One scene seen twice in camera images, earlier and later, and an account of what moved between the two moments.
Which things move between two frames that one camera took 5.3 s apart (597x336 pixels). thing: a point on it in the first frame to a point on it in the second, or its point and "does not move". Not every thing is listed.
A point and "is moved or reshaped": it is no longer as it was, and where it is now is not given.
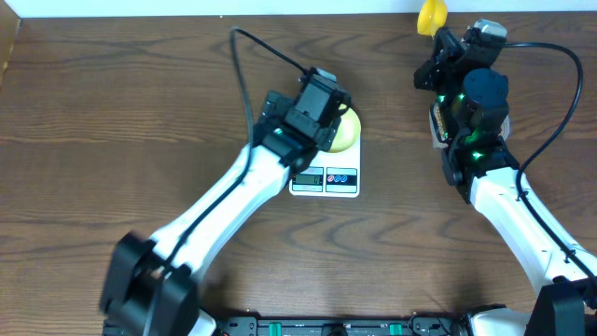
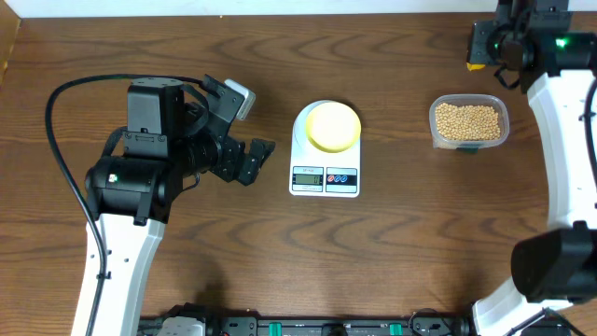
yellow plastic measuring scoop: x=432 y=15 is moved or reshaped
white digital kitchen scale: x=330 y=175 does not move
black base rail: x=340 y=325 does not move
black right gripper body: x=438 y=78 to x=488 y=45
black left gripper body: x=276 y=105 to x=202 y=151
